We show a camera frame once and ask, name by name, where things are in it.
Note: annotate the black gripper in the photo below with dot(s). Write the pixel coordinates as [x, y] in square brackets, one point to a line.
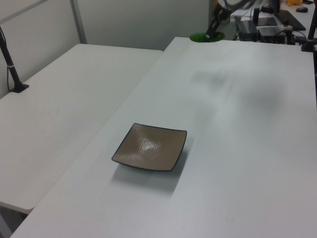
[220, 13]

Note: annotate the green cucumber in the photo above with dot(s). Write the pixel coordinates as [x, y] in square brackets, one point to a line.
[198, 37]

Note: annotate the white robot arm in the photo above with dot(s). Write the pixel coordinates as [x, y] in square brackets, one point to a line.
[241, 3]

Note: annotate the square brown ceramic plate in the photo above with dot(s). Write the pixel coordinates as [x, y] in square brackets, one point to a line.
[151, 147]

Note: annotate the black flat control box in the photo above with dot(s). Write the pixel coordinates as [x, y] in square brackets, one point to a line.
[246, 31]

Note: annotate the thin black upright pole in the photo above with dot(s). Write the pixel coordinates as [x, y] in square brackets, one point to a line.
[256, 16]

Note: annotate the black electronics box with lights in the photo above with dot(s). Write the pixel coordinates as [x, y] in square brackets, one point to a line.
[271, 34]

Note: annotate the dark monitor stand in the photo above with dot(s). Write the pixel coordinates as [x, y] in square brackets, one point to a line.
[273, 6]

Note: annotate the black keyboard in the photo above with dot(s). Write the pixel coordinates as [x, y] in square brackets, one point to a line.
[291, 19]

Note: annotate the yellow object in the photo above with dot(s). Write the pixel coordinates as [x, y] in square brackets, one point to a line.
[294, 2]

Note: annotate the black computer mouse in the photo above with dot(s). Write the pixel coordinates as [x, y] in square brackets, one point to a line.
[301, 9]

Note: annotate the black pole with table clamp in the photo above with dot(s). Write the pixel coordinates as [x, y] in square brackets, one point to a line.
[310, 34]

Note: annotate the black pole with flat base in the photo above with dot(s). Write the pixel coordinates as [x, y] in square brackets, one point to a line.
[11, 70]

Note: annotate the brass knob on white mount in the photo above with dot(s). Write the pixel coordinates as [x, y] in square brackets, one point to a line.
[286, 24]

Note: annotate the grey partition frame post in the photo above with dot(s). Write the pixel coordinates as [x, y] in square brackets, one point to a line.
[79, 21]

